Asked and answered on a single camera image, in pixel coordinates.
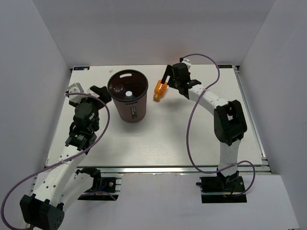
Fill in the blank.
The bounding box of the blue label water bottle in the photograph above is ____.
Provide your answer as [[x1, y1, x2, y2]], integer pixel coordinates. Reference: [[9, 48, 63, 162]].
[[124, 91, 135, 101], [113, 84, 125, 94]]

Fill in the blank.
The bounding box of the orange bottle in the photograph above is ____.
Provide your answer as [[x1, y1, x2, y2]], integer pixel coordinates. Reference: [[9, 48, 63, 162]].
[[153, 80, 167, 102]]

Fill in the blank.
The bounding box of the clear bottle red label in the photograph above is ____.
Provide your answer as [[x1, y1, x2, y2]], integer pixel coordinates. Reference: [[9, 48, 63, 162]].
[[87, 89, 99, 98]]

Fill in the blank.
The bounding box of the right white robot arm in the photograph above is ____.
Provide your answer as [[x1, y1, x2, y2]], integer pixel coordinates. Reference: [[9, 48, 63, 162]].
[[162, 61, 247, 191]]

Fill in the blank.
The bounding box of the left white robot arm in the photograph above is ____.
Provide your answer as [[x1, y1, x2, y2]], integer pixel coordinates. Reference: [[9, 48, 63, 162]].
[[20, 83, 111, 230]]

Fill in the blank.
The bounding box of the brown plastic waste bin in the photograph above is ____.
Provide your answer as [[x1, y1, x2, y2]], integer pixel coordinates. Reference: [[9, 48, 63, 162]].
[[107, 69, 149, 123]]

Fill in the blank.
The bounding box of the left blue corner sticker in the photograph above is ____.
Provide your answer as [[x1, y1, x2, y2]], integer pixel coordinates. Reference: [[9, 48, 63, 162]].
[[73, 66, 90, 71]]

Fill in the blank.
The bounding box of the blue corner sticker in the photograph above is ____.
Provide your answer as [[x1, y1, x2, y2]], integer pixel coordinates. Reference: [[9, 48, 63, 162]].
[[73, 66, 90, 71], [218, 64, 233, 69]]

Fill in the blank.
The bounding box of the right blue corner sticker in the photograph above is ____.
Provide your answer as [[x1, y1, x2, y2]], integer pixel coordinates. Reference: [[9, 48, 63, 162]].
[[218, 64, 233, 69]]

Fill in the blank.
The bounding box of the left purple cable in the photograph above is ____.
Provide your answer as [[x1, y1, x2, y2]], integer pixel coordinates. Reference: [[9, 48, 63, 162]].
[[0, 92, 111, 230]]

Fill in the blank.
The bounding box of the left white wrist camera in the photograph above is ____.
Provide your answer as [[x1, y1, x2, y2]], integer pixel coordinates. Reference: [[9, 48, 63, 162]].
[[65, 82, 84, 95]]

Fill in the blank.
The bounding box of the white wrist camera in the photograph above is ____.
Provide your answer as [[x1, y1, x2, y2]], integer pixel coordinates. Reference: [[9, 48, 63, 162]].
[[179, 57, 192, 70], [65, 82, 84, 95]]

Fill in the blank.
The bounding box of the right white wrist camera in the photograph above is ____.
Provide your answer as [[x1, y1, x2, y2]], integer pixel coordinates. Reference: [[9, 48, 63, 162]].
[[179, 57, 192, 70]]

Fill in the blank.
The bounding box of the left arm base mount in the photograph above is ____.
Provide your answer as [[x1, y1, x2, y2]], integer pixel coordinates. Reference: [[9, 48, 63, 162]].
[[75, 167, 121, 201]]

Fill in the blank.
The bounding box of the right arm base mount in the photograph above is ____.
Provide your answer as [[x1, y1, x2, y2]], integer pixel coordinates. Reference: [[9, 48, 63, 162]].
[[196, 171, 247, 204]]

